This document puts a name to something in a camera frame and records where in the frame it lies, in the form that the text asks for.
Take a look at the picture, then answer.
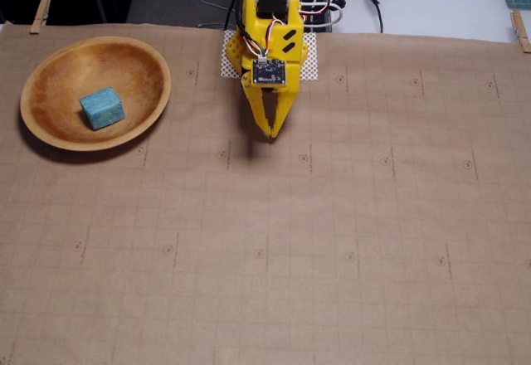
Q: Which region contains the blue paper-wrapped block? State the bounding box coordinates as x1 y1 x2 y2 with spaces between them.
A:
79 86 126 131

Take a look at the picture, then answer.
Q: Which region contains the black cable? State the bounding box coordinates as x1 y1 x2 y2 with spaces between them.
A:
363 0 385 34

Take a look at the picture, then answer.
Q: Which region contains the gridded wrapping paper sheet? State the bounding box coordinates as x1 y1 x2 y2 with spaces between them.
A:
0 22 531 365

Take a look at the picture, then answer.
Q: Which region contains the camera circuit board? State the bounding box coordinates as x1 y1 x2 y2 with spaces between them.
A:
251 58 289 90

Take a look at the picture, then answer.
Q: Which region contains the red white black wire bundle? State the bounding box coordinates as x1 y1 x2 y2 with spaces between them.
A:
238 15 292 59

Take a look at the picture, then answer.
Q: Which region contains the white mesh mat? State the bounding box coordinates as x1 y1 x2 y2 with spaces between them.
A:
219 30 319 83

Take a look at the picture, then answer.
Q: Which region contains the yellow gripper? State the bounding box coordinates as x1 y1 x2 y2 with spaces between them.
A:
235 0 306 139

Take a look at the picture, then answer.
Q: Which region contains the wooden clothespin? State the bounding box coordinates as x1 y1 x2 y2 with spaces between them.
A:
509 9 531 54
29 0 52 35

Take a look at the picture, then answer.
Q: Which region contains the yellow robot base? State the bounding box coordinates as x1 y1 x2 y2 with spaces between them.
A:
225 32 310 77

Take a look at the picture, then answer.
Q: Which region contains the round wooden bowl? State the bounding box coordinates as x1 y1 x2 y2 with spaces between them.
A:
19 36 172 153

